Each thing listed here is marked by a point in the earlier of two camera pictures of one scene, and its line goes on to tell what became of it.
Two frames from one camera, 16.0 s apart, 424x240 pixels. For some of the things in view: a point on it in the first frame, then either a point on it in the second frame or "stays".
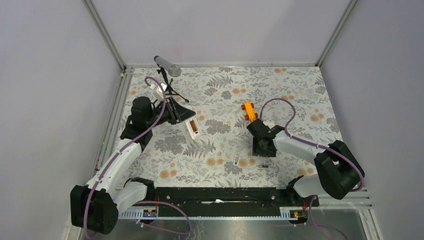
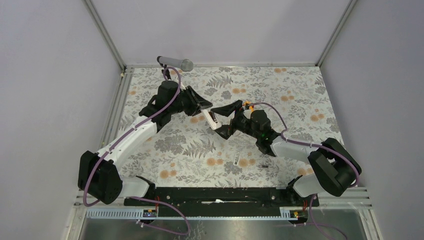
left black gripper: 175,109 → 197,102
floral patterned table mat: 212,151 stays
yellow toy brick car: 251,115 stays
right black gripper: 256,150 → 226,131
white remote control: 193,127 → 211,119
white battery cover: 236,159 stays
